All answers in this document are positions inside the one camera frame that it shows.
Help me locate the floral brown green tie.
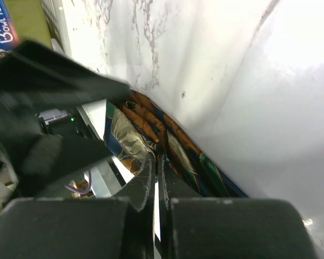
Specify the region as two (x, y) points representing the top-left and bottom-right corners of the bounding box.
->
(104, 92), (247, 197)

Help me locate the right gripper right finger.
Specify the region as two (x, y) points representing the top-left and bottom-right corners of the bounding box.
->
(158, 155), (317, 258)

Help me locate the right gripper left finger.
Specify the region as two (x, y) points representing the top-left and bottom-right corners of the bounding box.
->
(0, 154), (156, 258)

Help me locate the olive green plastic basket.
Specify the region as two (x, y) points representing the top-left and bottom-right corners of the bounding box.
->
(4, 0), (52, 47)

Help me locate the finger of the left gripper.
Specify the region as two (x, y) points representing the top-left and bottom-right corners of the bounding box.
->
(0, 40), (131, 113)
(18, 135), (112, 194)

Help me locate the blue basket label sticker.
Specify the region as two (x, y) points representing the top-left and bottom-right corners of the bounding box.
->
(0, 0), (20, 59)

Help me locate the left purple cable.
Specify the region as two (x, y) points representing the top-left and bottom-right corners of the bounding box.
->
(64, 168), (93, 194)

